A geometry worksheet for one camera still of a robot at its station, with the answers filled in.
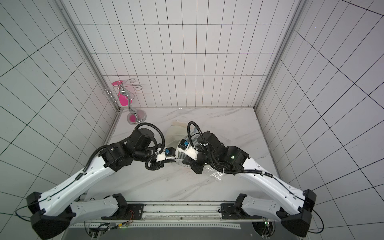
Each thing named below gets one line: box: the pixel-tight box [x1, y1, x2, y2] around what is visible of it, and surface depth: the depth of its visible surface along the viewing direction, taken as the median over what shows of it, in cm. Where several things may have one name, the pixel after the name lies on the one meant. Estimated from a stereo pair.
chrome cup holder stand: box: [103, 78, 147, 125], surface depth 112 cm
